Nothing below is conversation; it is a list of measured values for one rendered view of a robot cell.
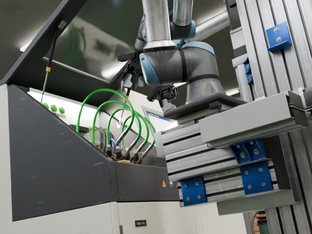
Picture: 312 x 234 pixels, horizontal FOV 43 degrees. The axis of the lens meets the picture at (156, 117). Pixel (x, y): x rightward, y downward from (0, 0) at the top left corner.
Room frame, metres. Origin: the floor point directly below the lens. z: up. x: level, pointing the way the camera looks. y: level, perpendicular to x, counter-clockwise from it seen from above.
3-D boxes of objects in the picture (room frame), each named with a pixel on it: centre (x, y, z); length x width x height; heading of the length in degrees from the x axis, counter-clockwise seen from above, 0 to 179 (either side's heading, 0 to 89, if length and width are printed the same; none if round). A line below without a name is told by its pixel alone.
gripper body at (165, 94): (1.92, -0.07, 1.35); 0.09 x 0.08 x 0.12; 60
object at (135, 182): (1.86, 0.05, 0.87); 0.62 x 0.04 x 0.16; 150
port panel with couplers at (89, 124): (2.32, 0.37, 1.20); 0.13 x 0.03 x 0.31; 150
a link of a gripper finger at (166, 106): (1.91, -0.06, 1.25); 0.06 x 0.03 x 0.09; 60
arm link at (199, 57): (1.31, -0.17, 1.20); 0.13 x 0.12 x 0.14; 96
